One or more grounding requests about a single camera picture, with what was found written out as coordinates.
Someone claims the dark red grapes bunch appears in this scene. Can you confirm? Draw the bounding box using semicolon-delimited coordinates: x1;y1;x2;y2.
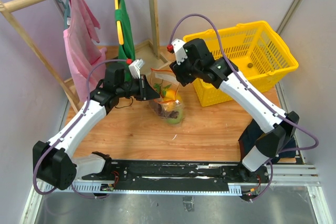
152;103;182;119

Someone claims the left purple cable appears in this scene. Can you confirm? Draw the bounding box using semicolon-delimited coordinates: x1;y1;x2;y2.
33;59;129;200

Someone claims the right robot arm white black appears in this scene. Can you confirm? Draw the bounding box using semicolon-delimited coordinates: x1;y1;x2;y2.
167;39;299;182

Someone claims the wooden clothes rack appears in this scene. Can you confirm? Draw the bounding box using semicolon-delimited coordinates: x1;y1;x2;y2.
1;0;167;112

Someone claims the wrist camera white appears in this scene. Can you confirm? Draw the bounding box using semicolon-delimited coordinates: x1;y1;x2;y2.
167;39;187;65
126;59;145;79

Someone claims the dark navy cloth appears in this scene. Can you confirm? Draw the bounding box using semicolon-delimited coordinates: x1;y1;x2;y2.
238;119;296;164

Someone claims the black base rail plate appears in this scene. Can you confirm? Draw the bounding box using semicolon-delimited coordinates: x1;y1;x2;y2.
82;159;269;193

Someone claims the yellow plastic basket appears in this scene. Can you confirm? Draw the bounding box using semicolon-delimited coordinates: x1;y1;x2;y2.
183;20;299;93

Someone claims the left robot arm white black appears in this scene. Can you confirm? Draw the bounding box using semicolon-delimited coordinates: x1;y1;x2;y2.
33;60;160;190

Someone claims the green cabbage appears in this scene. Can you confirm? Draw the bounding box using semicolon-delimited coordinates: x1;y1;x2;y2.
166;117;183;126

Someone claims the orange yellow fruit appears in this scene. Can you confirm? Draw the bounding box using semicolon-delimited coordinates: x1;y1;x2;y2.
164;89;176;100

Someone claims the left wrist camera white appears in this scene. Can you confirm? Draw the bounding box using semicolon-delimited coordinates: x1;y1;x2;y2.
126;59;145;79

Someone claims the pink shirt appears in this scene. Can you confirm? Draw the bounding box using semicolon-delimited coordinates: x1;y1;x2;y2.
64;0;107;102

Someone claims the yellow hanger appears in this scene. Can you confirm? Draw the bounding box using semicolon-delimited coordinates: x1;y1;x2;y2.
114;0;124;45

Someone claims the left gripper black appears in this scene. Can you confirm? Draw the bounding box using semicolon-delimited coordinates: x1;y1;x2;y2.
117;74;161;101

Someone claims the green shirt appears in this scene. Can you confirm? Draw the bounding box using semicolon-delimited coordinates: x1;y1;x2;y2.
114;0;136;62

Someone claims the aluminium frame rail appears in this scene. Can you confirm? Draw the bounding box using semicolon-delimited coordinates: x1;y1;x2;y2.
22;164;335;223

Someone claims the teal hanger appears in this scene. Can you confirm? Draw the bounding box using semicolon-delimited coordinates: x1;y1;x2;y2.
56;0;71;30

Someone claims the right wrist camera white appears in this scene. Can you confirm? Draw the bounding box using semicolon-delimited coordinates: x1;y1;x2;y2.
167;39;187;65

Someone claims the clear zip top bag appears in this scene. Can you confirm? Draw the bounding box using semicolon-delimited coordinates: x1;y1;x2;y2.
149;66;184;125

